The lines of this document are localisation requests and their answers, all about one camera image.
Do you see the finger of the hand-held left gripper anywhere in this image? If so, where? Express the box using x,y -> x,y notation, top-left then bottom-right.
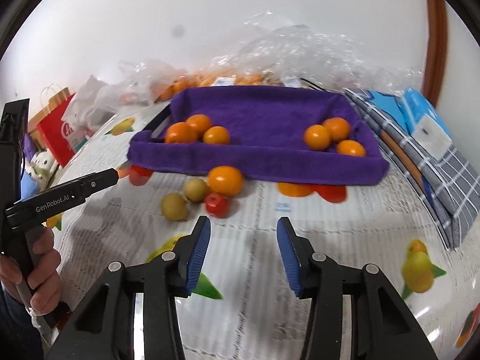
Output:
0,98 -> 31,211
74,167 -> 121,196

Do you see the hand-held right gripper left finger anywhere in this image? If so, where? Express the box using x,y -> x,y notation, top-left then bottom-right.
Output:
47,215 -> 212,360

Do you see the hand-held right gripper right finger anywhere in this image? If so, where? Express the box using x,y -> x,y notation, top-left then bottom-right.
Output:
276,217 -> 439,360

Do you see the small green fruit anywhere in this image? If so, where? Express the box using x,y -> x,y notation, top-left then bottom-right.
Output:
183,178 -> 210,203
161,193 -> 188,221

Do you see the small red tomato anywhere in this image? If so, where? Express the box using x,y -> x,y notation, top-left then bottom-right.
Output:
205,192 -> 231,219

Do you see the orange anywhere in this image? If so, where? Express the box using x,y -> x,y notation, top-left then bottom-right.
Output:
202,126 -> 231,145
336,140 -> 367,157
322,117 -> 352,142
185,114 -> 212,136
164,122 -> 199,144
207,166 -> 244,197
304,124 -> 332,151

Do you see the purple cloth-lined tray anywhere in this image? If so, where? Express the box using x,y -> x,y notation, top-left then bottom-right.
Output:
127,85 -> 391,187

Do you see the person's left hand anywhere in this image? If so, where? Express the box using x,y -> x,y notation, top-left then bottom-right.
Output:
0,228 -> 63,310

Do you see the white plush toy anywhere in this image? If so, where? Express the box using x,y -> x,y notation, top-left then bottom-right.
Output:
28,150 -> 59,189

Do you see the red paper bag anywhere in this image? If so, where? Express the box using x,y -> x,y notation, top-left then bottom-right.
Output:
37,90 -> 89,167

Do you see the brown paper bag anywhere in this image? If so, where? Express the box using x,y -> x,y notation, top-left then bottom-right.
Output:
28,86 -> 72,128

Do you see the fruit print tablecloth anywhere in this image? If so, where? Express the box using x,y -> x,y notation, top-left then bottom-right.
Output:
45,101 -> 480,360

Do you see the white plastic bag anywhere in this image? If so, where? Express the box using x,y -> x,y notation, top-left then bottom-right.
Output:
62,75 -> 118,151

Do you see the clear plastic bag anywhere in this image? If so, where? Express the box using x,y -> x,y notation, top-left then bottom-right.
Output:
109,59 -> 171,106

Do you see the dark blue clothing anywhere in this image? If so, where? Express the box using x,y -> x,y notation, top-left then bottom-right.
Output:
0,281 -> 46,360

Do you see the clear bag of oranges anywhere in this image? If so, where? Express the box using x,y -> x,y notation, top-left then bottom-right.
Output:
154,68 -> 271,103

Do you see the grey checked cloth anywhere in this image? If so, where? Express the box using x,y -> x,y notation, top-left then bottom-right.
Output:
343,88 -> 480,250

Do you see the blue star-shaped paper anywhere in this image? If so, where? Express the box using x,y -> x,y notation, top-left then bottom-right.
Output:
369,90 -> 407,116

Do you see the blue tissue box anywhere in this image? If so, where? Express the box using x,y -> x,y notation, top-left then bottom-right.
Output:
397,88 -> 454,160

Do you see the crumpled clear plastic wrap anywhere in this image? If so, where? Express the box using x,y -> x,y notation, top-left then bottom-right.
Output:
214,11 -> 424,95

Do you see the brown wooden door frame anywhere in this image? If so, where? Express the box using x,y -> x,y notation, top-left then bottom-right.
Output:
424,0 -> 449,106

